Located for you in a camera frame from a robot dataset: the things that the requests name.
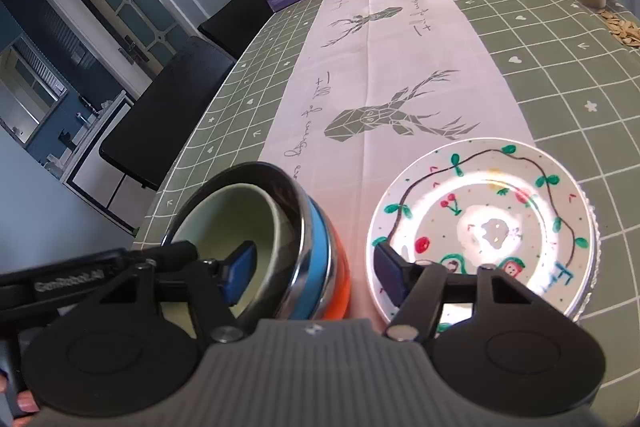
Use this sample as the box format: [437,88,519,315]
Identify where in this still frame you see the steel bowl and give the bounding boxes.
[163,161,326,329]

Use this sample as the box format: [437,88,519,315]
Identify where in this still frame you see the green ceramic bowl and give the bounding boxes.
[172,183,296,327]

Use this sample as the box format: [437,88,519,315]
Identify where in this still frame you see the orange bowl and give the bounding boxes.
[321,218,352,320]

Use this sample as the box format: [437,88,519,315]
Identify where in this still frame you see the blue bowl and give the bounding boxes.
[288,196,337,320]

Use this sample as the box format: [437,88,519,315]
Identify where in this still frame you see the white fruit-painted plate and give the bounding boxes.
[367,138,600,321]

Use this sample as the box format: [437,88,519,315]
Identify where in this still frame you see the left hand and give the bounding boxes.
[13,390,39,426]

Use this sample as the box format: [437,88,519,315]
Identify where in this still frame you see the black chair near left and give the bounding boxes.
[100,37,235,191]

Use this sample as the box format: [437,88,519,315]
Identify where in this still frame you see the black chair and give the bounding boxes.
[100,37,235,191]
[198,0,273,60]

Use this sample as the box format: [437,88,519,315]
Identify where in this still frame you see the black chair far left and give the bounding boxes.
[198,0,273,60]

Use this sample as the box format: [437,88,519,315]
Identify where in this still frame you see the green checked tablecloth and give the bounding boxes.
[134,0,639,426]

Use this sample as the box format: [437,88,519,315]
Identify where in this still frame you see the pile of seed shells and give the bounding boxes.
[598,10,640,49]

